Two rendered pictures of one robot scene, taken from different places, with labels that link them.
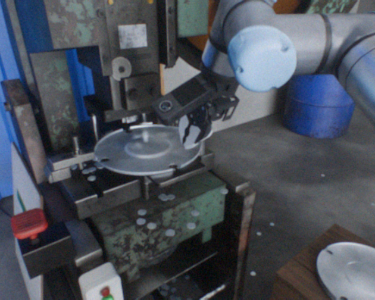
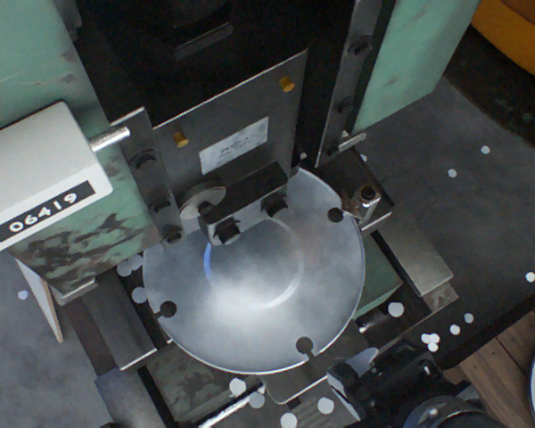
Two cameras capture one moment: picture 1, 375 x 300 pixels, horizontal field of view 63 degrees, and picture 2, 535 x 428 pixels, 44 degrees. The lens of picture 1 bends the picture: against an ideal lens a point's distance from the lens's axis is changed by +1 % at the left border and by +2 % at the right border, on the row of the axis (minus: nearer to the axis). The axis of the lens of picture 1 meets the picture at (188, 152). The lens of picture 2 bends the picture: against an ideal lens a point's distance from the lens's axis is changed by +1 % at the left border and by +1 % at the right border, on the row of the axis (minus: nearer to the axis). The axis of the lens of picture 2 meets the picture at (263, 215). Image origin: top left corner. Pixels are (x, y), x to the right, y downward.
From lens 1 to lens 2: 0.71 m
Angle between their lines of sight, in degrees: 43
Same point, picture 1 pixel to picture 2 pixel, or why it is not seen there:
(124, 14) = (216, 131)
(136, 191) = not seen: hidden behind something
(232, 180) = (417, 271)
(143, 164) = (245, 334)
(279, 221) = (503, 142)
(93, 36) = (145, 242)
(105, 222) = (175, 382)
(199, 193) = not seen: hidden behind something
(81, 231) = (135, 401)
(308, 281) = (507, 389)
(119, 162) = (198, 323)
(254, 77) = not seen: outside the picture
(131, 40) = (230, 153)
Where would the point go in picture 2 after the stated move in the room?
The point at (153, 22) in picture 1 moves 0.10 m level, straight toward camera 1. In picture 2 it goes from (288, 103) to (292, 209)
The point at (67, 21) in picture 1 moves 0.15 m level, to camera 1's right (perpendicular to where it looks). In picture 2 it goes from (87, 259) to (275, 274)
